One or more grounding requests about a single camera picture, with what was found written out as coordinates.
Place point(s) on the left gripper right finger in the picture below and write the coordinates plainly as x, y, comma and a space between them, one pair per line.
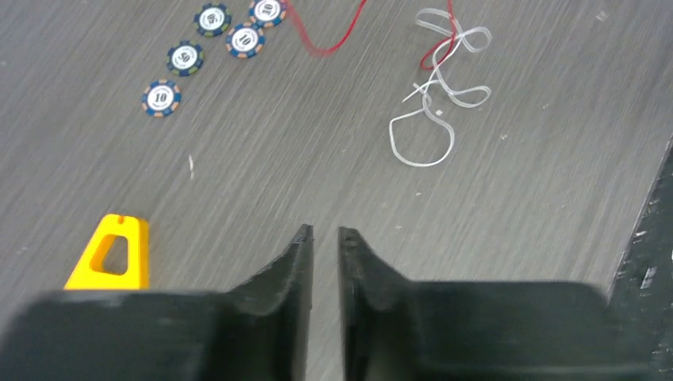
395, 328

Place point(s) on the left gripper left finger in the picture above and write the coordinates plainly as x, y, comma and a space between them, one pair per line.
256, 331

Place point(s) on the yellow triangular plastic stand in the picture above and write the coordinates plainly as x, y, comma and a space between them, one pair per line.
130, 235

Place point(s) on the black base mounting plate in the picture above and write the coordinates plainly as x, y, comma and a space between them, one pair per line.
641, 292

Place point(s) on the poker chip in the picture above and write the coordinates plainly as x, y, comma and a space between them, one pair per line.
161, 98
245, 40
185, 59
212, 19
267, 13

